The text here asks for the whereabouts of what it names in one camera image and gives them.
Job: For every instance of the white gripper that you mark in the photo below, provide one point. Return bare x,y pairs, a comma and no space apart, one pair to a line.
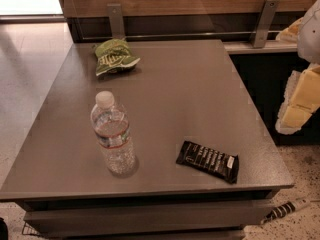
310,39

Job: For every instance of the black rxbar chocolate bar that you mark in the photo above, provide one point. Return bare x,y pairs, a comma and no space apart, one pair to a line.
210,161

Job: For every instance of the green jalapeno chip bag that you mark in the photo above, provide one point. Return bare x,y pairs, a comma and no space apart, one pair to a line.
114,56

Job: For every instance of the striped black white tube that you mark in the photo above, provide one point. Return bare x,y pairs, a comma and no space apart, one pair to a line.
285,209

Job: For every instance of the clear plastic water bottle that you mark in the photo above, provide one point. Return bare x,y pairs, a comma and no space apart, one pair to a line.
111,125

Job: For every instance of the right metal bracket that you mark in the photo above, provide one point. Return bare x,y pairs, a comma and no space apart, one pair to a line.
260,34

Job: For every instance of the metal bracket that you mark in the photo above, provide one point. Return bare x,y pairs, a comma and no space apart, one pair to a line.
116,20
260,34

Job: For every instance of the horizontal metal rail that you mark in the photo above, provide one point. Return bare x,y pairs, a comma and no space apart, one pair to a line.
225,36

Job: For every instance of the left metal bracket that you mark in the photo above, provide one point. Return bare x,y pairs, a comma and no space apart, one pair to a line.
116,20

